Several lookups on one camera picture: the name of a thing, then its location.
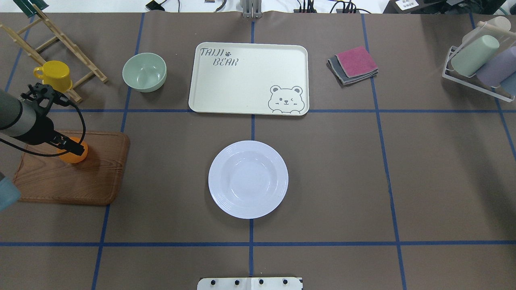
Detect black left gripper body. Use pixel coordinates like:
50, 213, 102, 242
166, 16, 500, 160
20, 83, 71, 115

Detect orange fruit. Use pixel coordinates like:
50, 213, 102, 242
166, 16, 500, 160
59, 137, 88, 164

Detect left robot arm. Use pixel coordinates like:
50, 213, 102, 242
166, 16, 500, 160
0, 83, 85, 157

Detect cream bear tray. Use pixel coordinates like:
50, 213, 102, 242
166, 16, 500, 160
188, 42, 310, 116

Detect yellow mug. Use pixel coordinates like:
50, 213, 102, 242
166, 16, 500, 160
33, 60, 73, 93

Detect wooden cutting board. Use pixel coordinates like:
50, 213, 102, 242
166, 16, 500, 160
13, 131, 130, 205

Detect wooden dish rack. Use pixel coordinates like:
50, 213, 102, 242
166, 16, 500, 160
0, 3, 108, 103

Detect dark green mug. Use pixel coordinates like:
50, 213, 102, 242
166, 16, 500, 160
13, 0, 49, 18

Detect green bowl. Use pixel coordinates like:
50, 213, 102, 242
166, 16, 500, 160
122, 52, 167, 93

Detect small black device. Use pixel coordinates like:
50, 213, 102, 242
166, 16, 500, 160
145, 0, 166, 11

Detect white plate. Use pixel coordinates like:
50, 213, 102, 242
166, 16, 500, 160
208, 140, 289, 219

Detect grey cloth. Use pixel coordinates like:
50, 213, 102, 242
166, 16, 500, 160
328, 56, 378, 86

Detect pink cloth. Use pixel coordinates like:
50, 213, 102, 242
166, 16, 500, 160
335, 46, 378, 78

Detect green plastic cup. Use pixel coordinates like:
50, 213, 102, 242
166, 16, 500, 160
450, 35, 499, 77

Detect purple plastic cup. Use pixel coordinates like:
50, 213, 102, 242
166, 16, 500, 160
476, 46, 516, 87

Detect blue plastic cup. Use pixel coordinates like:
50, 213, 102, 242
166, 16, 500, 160
501, 72, 516, 96

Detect beige plastic cup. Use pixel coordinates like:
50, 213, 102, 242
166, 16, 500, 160
462, 16, 511, 44

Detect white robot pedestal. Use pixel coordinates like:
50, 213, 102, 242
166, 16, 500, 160
197, 277, 304, 290

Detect aluminium frame post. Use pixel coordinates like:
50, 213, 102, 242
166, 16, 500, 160
240, 0, 263, 19

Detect white wire cup rack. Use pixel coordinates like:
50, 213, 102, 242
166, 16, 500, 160
442, 15, 516, 103

